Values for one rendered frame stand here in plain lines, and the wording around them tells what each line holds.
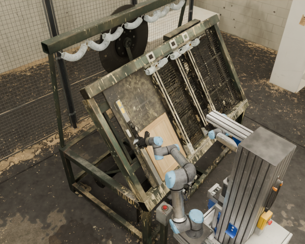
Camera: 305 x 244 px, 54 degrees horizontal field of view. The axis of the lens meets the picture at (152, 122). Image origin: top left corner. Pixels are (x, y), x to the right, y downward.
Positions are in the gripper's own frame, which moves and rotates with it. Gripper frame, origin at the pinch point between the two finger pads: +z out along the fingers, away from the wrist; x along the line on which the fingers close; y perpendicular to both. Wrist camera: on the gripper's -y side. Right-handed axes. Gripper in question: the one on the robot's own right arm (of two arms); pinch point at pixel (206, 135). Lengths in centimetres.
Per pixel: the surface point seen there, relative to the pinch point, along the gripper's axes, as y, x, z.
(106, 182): 27, 85, 74
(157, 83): 73, 7, 0
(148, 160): 15, 54, 27
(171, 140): 20.6, 15.3, 32.7
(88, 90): 85, 85, -22
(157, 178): -3, 53, 38
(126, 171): 18, 81, 23
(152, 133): 35, 35, 22
